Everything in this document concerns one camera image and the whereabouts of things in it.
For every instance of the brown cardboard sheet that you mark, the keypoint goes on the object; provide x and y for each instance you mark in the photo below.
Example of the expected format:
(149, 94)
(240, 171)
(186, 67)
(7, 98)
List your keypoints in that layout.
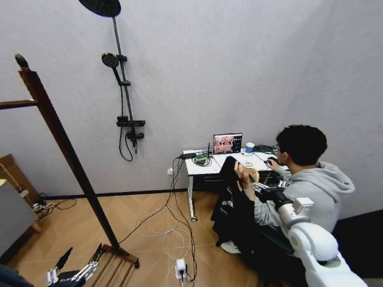
(13, 172)

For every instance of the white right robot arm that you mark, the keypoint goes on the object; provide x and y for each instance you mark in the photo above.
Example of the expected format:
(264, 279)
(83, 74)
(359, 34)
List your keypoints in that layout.
(317, 248)

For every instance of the white power strip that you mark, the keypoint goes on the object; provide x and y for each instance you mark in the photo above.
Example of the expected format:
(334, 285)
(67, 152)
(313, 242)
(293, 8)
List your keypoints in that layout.
(180, 267)
(40, 205)

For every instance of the black drawer unit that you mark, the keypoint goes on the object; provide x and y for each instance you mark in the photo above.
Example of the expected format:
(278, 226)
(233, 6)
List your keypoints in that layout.
(209, 181)

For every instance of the person's left forearm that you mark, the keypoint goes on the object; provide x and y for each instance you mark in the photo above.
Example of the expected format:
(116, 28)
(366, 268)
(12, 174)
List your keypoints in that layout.
(249, 192)

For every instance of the white shoe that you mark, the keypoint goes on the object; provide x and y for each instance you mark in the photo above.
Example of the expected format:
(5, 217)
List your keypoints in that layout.
(230, 247)

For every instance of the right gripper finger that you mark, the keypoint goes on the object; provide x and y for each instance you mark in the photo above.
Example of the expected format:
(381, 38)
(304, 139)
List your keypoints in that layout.
(261, 187)
(282, 183)

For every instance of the black shower shelf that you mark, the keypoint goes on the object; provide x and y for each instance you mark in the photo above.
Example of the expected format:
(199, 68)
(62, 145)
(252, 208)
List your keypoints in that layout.
(130, 122)

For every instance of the black shower tap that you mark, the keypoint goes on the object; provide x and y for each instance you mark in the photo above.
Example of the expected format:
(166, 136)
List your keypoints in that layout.
(134, 136)

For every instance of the black hand shower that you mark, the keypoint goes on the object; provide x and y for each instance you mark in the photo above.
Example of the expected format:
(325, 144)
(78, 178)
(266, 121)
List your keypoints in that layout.
(110, 61)

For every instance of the black garment with white print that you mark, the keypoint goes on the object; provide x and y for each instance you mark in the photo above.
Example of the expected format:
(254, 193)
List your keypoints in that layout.
(236, 209)

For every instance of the small white paper card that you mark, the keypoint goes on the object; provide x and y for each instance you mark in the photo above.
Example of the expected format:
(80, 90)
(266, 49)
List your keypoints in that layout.
(248, 164)

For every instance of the green electronics box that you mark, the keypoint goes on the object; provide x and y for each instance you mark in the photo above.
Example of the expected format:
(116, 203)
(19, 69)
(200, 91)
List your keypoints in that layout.
(201, 158)

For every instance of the white desk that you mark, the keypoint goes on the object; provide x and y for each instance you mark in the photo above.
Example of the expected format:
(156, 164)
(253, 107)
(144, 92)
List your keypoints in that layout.
(203, 167)

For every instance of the grey cabinet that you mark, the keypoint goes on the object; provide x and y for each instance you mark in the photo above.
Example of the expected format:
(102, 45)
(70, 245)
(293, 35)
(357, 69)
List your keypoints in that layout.
(13, 215)

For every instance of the person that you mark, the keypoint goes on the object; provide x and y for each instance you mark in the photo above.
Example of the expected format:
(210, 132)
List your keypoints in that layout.
(311, 185)

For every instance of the round black rain shower head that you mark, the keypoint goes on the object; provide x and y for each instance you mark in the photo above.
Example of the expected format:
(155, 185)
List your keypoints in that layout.
(100, 6)

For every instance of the blue and white cup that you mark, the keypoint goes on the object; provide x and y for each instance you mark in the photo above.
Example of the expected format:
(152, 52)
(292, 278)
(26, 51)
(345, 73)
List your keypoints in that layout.
(249, 149)

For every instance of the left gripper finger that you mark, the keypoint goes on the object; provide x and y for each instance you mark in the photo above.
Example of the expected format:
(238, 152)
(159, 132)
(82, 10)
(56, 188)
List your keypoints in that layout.
(64, 258)
(95, 254)

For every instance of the white wall socket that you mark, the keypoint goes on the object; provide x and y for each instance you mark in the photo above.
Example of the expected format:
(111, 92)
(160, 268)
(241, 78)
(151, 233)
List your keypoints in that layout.
(170, 172)

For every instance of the open laptop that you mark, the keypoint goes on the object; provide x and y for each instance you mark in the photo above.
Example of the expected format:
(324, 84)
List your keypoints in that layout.
(227, 144)

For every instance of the black router with antenna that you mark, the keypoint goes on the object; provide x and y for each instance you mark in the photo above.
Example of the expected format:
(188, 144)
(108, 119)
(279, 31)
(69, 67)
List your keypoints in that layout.
(188, 155)

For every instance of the white plug adapter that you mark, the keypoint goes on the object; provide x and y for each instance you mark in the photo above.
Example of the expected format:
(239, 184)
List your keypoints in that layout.
(24, 193)

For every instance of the black shower riser pipe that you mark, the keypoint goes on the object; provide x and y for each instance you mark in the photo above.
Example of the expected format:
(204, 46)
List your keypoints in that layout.
(122, 68)

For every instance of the dark wooden clothes rack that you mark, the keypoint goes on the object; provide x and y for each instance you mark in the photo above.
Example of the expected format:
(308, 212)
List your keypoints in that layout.
(68, 149)

